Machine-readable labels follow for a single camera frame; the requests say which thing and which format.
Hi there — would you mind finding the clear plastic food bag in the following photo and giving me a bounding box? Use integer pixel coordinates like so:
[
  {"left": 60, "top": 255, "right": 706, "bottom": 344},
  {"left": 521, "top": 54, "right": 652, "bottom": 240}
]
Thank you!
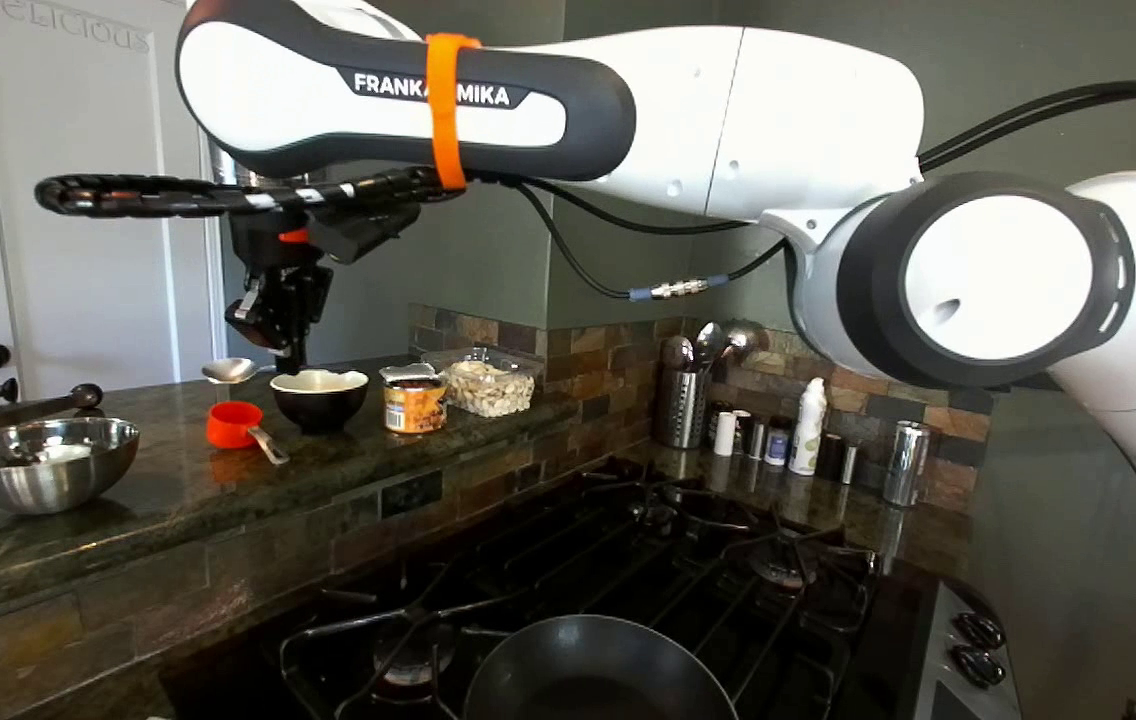
[{"left": 442, "top": 344, "right": 552, "bottom": 425}]

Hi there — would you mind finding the black gas stove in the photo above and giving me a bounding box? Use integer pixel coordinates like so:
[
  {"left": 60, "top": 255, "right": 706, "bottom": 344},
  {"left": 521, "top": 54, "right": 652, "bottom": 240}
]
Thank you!
[{"left": 164, "top": 455, "right": 1026, "bottom": 720}]

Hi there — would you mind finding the black bowl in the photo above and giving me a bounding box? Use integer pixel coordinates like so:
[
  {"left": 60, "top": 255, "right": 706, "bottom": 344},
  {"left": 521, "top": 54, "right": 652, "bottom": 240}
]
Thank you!
[{"left": 266, "top": 362, "right": 371, "bottom": 436}]

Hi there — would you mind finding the small white cup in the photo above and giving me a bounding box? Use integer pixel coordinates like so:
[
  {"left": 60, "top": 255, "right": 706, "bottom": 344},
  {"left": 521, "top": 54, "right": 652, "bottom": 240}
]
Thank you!
[{"left": 707, "top": 402, "right": 749, "bottom": 462}]

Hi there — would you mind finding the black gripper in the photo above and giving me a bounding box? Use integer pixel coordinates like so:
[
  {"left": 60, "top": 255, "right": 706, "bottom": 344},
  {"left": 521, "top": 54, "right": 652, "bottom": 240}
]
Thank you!
[{"left": 229, "top": 240, "right": 339, "bottom": 380}]

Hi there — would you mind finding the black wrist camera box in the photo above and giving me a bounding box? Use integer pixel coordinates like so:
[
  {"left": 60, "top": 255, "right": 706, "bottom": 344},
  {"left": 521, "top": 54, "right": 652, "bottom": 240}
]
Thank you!
[{"left": 226, "top": 274, "right": 272, "bottom": 344}]

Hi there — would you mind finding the black shaker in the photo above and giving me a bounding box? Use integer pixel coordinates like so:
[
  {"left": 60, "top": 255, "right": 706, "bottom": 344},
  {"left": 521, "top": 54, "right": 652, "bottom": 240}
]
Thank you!
[{"left": 818, "top": 431, "right": 864, "bottom": 486}]

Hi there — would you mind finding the perforated steel utensil holder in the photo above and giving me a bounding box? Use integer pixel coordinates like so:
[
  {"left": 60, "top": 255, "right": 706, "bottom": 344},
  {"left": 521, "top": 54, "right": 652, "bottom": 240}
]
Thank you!
[{"left": 657, "top": 359, "right": 722, "bottom": 455}]

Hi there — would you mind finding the open nut can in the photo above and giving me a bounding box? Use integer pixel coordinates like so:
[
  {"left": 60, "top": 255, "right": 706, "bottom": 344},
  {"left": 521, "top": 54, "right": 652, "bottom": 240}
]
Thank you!
[{"left": 377, "top": 359, "right": 449, "bottom": 441}]

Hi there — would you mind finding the steel ladle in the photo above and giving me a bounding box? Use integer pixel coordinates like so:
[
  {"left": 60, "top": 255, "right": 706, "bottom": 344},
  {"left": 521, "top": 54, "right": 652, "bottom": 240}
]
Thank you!
[{"left": 687, "top": 315, "right": 769, "bottom": 392}]

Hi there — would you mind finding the black cable junction box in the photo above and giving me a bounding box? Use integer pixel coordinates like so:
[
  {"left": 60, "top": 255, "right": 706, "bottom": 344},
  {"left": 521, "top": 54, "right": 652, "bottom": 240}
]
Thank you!
[{"left": 306, "top": 199, "right": 429, "bottom": 267}]

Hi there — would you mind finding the dark wall outlet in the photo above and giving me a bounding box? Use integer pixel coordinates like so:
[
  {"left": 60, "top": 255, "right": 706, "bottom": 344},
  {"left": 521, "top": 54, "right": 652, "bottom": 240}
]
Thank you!
[{"left": 377, "top": 462, "right": 449, "bottom": 522}]

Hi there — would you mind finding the white pumpkin seeds pile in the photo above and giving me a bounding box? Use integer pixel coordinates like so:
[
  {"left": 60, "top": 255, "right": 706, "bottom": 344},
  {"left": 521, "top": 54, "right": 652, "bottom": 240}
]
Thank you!
[{"left": 444, "top": 356, "right": 544, "bottom": 419}]

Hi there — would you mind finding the white plastic bottle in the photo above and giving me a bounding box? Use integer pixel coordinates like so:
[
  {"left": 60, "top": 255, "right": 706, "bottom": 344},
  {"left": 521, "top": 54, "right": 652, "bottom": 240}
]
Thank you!
[{"left": 787, "top": 373, "right": 832, "bottom": 481}]

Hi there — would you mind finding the silver metal can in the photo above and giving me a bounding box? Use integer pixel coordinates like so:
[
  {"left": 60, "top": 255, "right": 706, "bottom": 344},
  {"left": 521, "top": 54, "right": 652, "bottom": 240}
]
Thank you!
[{"left": 882, "top": 415, "right": 934, "bottom": 511}]

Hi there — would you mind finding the orange strap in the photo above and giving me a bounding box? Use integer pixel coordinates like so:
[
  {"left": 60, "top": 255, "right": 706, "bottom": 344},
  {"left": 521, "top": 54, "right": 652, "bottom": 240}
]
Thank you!
[{"left": 422, "top": 26, "right": 485, "bottom": 197}]

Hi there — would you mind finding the metal spoon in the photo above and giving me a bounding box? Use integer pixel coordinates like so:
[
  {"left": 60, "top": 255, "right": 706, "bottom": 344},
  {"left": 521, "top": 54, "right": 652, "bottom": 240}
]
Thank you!
[{"left": 196, "top": 353, "right": 293, "bottom": 392}]

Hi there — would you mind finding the white door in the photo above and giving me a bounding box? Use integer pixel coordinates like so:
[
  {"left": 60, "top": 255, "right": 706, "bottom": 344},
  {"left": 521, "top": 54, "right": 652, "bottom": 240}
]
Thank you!
[{"left": 0, "top": 0, "right": 233, "bottom": 406}]

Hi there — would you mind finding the dark frying pan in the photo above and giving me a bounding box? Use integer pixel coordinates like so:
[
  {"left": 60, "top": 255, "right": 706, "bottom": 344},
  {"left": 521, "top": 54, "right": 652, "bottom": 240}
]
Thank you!
[{"left": 461, "top": 607, "right": 744, "bottom": 720}]

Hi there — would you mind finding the steel mixing bowl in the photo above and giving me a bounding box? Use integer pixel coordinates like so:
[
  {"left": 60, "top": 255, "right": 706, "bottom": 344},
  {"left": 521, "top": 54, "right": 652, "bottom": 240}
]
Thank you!
[{"left": 0, "top": 411, "right": 144, "bottom": 520}]

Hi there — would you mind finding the thin black cable silver plug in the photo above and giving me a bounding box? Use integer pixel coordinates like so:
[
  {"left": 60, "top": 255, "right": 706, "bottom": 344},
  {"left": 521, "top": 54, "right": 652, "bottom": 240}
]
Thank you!
[{"left": 512, "top": 72, "right": 1136, "bottom": 309}]

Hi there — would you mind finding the black rod with ball end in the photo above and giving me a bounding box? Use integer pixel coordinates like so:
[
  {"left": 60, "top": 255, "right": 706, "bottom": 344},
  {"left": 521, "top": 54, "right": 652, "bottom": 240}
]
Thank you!
[{"left": 0, "top": 380, "right": 109, "bottom": 431}]

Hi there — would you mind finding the small blue jar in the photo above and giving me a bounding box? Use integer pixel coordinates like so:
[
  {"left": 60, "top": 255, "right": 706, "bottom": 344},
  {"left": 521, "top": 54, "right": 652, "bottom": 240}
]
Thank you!
[{"left": 762, "top": 419, "right": 797, "bottom": 470}]

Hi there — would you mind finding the black stove knob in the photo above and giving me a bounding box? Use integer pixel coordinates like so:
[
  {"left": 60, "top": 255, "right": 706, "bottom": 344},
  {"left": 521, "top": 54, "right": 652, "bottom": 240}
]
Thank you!
[
  {"left": 947, "top": 642, "right": 1011, "bottom": 692},
  {"left": 947, "top": 607, "right": 1009, "bottom": 657}
]

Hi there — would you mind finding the orange measuring cup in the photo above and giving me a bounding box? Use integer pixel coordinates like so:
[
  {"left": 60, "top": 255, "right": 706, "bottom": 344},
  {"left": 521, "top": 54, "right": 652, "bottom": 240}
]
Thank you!
[{"left": 202, "top": 396, "right": 293, "bottom": 470}]

